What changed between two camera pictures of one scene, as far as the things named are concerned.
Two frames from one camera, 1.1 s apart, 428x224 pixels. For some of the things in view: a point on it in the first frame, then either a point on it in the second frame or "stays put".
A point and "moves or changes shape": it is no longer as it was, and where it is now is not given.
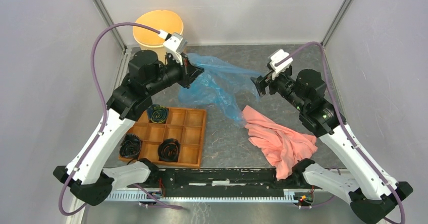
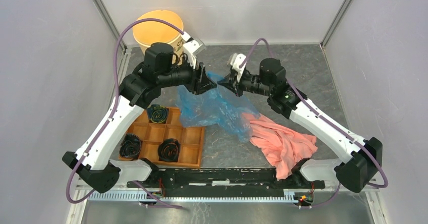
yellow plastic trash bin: [168, 21] stays put
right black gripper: [261, 82] -> [230, 79]
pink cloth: [282, 148] stays put
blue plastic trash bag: [221, 86] moves or changes shape
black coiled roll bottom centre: [168, 150] stays put
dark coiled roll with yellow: [157, 114] stays put
